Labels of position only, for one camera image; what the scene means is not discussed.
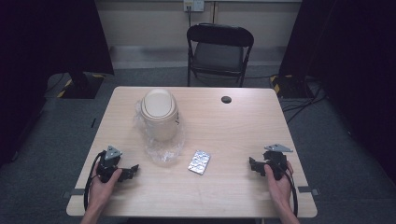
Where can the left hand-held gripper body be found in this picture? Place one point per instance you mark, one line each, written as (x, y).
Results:
(107, 166)

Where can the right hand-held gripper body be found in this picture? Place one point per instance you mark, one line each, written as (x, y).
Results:
(276, 160)

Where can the person's left hand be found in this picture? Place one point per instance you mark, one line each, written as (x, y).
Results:
(101, 193)

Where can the person's right hand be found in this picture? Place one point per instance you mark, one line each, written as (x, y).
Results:
(280, 189)

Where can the clear plastic bag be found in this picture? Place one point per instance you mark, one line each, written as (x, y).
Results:
(164, 152)

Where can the small black floor strip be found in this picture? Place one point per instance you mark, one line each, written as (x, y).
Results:
(93, 123)

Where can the beige swing-lid trash bin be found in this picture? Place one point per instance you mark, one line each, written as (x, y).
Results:
(159, 123)

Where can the silver blister pack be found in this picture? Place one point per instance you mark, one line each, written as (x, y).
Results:
(199, 162)

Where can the black table grommet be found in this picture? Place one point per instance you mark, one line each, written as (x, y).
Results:
(226, 99)

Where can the stand base with striped tape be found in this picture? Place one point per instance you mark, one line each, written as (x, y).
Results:
(81, 87)
(289, 87)

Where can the dark curtain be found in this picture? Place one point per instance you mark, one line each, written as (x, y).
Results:
(37, 62)
(351, 68)

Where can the black folding chair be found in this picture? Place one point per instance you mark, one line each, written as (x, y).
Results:
(219, 34)

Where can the grey table edge bracket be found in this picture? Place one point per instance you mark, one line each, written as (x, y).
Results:
(73, 193)
(308, 189)

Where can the white wall outlet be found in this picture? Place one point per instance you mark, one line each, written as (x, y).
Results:
(193, 4)

